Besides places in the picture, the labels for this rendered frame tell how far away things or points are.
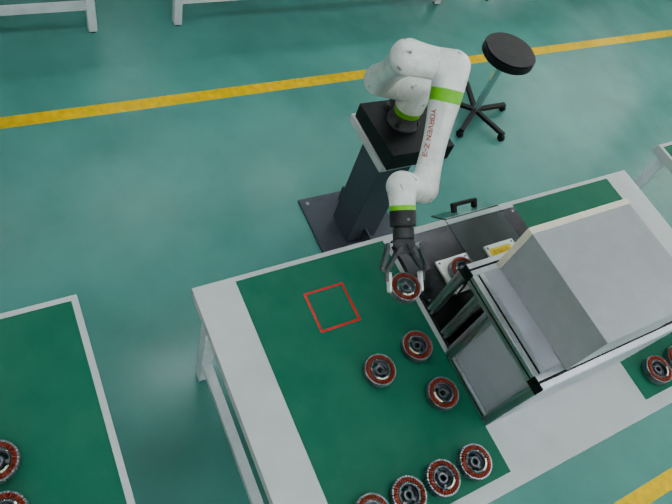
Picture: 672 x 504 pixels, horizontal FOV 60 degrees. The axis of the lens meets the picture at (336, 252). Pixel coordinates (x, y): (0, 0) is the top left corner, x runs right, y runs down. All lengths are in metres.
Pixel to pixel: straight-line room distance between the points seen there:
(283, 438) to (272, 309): 0.44
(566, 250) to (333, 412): 0.88
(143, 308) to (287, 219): 0.90
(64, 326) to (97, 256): 1.03
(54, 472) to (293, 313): 0.85
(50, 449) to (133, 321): 1.07
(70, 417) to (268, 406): 0.57
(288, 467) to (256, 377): 0.30
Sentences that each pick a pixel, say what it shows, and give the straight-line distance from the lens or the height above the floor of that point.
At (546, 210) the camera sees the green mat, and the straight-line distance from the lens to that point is 2.78.
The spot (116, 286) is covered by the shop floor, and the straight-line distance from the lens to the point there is 2.91.
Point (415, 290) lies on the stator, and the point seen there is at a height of 0.91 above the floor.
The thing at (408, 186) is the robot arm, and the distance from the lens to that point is 2.00.
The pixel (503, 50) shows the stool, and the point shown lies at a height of 0.56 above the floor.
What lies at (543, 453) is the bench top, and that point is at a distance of 2.21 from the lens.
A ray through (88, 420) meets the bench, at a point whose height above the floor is 0.75.
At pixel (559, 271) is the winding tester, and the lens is 1.79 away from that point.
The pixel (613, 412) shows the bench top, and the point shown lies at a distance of 2.44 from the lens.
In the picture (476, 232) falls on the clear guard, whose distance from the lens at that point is 2.07.
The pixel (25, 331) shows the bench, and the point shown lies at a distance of 2.02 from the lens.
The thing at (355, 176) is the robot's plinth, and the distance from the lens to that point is 2.91.
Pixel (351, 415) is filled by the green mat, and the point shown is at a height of 0.75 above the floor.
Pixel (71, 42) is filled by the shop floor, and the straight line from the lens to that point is 4.00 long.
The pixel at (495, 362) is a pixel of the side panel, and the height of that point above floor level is 0.97.
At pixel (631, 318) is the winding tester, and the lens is 1.85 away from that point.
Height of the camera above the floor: 2.55
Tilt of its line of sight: 55 degrees down
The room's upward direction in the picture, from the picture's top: 25 degrees clockwise
